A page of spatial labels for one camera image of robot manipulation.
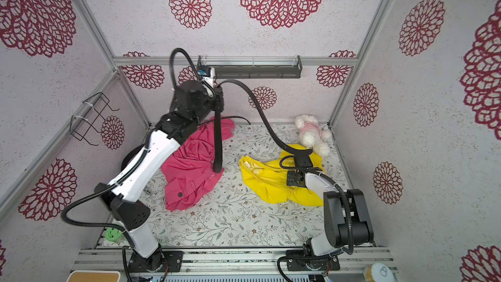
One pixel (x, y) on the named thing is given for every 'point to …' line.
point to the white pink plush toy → (310, 134)
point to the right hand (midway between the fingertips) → (296, 177)
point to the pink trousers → (188, 175)
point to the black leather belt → (218, 155)
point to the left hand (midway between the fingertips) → (221, 90)
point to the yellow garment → (267, 179)
